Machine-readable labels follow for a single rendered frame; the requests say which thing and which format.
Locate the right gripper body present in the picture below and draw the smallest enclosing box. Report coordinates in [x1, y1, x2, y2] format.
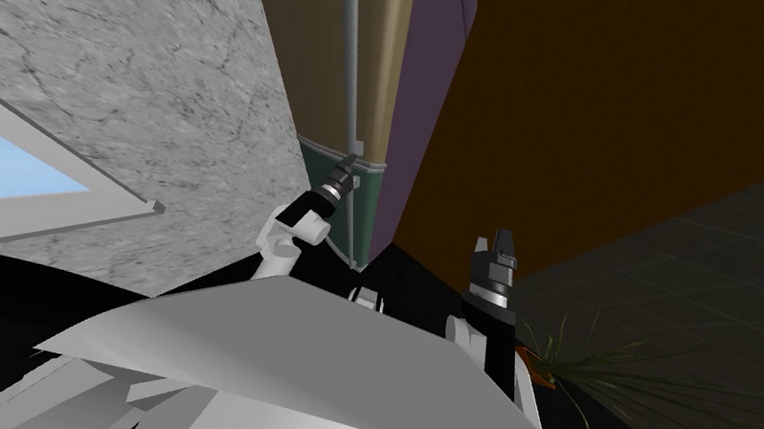
[465, 248, 523, 291]

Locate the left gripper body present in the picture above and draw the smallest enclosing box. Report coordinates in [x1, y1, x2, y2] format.
[324, 149, 365, 198]

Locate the dark green cupboard panel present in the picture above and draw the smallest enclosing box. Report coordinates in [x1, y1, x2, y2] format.
[277, 136, 392, 270]

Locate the green plant in orange pot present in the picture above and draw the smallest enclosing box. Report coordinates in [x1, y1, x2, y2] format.
[501, 299, 764, 429]

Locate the tan cupboard door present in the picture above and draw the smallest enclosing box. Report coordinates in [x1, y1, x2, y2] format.
[206, 0, 416, 171]

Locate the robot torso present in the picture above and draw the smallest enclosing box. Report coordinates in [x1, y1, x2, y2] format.
[0, 223, 669, 429]

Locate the long grey bar handle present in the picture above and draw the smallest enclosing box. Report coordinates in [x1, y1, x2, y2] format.
[285, 0, 402, 272]

